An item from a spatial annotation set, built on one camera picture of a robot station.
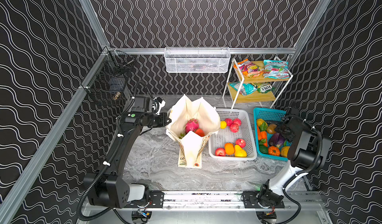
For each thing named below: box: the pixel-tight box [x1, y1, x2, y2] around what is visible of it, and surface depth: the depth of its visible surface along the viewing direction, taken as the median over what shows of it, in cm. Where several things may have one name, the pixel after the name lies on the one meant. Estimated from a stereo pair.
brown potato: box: [266, 123, 278, 134], surface depth 98 cm
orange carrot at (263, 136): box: [260, 130, 268, 148], surface depth 97 cm
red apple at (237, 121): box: [232, 117, 243, 126], surface depth 101 cm
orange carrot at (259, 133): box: [256, 124, 263, 141], surface depth 98 cm
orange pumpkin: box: [268, 145, 281, 157], surface depth 87 cm
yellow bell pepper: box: [256, 118, 269, 127], surface depth 101 cm
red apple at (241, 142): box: [235, 138, 247, 149], surface depth 92 cm
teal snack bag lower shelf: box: [228, 81, 258, 96], surface depth 102 cm
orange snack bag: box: [233, 58, 265, 79], surface depth 87 cm
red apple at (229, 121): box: [224, 117, 233, 127], surface depth 100 cm
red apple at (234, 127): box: [229, 122, 240, 133], surface depth 97 cm
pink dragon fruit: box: [185, 117, 200, 134], surface depth 95 cm
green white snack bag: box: [253, 81, 277, 94], surface depth 102 cm
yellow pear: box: [234, 144, 248, 158], surface depth 87 cm
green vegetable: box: [258, 143, 269, 154], surface depth 87 cm
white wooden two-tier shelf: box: [222, 56, 294, 110], surface depth 90 cm
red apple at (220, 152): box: [214, 147, 226, 157], surface depth 87 cm
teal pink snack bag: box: [263, 59, 290, 80], surface depth 85 cm
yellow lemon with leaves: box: [219, 120, 227, 129], surface depth 100 cm
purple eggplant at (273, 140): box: [268, 132, 281, 147], surface depth 94 cm
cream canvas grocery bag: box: [166, 94, 221, 169], surface depth 83 cm
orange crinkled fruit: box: [224, 142, 235, 155], surface depth 89 cm
